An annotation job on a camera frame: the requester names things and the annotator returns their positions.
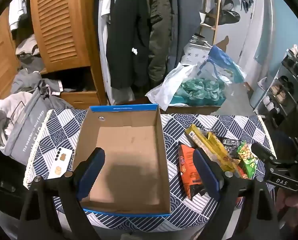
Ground long yellow snack packet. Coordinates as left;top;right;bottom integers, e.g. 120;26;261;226
185;124;240;174

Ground wooden wardrobe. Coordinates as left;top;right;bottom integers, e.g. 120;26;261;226
0;0;108;109

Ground black snack packet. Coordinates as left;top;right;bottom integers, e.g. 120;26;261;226
200;127;242;159

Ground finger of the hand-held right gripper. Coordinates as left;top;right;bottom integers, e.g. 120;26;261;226
251;142;278;167

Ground person's right hand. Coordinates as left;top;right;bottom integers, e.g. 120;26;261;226
275;192;298;216

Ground wooden louvered door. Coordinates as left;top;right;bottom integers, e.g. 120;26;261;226
29;0;94;72

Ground white plastic bag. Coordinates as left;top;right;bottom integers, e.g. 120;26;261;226
145;62;202;112

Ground grey tote bag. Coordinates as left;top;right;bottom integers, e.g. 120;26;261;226
3;90;55;165

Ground blue plastic bag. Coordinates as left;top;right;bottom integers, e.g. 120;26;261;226
198;45;247;85

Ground white hoodie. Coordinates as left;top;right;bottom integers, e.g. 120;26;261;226
0;91;37;155

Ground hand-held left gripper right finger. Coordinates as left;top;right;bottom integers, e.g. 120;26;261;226
193;147;280;240

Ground white patterned box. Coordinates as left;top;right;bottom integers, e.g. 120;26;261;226
180;41;212;67

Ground white phone with stickers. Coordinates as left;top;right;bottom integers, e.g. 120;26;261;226
47;147;73;180

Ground white door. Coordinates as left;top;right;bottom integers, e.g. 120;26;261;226
214;0;274;85

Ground olive jacket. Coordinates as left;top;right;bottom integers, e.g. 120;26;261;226
146;0;173;85

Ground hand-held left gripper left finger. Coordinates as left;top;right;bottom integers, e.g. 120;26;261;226
18;147;106;240

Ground wooden shelf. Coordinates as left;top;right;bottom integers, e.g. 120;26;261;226
191;0;222;45

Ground metal pot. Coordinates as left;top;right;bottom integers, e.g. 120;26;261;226
191;34;206;45

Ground group of shoes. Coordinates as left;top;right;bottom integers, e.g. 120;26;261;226
262;44;298;115

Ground blue white patterned tablecloth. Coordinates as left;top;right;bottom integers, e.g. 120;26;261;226
23;109;277;233

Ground green snack packet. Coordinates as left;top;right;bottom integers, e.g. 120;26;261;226
236;141;258;179

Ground dark hanging bag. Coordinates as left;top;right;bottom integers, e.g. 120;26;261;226
218;0;241;25

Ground blue-grey coat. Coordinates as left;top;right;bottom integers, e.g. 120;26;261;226
168;0;202;68

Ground grey folded clothes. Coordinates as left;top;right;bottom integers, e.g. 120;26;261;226
15;34;46;74

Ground grey clothes pile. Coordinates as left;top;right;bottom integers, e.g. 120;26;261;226
11;69;75;110

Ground flat brown cardboard box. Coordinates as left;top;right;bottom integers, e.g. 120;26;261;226
114;97;222;115

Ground teal cloth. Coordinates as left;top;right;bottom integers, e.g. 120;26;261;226
170;78;225;107

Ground grey shoe rack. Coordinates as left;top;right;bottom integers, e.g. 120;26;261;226
254;47;298;130

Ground orange snack packet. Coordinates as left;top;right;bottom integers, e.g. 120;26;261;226
178;142;207;200

